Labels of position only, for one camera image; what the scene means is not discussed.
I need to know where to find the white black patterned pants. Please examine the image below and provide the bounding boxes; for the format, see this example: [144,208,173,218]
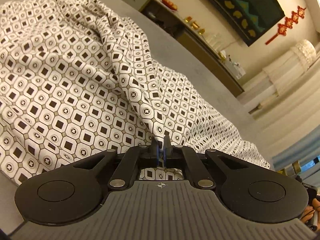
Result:
[0,0,272,186]

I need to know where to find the grey television cabinet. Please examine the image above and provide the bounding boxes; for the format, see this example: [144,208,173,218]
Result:
[96,0,245,97]

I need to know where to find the white printed box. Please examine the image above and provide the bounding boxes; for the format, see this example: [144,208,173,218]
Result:
[225,57,246,79]

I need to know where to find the thin wall cable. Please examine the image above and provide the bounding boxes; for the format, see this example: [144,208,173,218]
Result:
[222,39,238,53]

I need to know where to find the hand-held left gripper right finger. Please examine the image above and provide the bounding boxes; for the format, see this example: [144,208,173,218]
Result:
[162,135,250,189]

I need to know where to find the red knot wall ornament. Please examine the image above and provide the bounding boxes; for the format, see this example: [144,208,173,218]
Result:
[265,5,307,46]

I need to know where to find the white curtain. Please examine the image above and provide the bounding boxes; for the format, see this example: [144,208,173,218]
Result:
[250,39,316,121]

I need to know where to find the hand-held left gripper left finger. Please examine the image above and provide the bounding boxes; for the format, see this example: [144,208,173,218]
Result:
[72,139,160,189]

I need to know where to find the person's right hand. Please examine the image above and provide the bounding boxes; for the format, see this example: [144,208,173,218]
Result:
[300,197,320,230]

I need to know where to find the wall television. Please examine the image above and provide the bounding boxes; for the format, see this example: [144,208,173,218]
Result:
[185,0,285,47]

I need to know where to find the red fruit plate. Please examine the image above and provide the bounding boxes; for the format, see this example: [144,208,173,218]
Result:
[161,0,178,11]

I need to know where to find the group of clear glasses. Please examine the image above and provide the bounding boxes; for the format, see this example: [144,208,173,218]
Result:
[205,32,223,51]

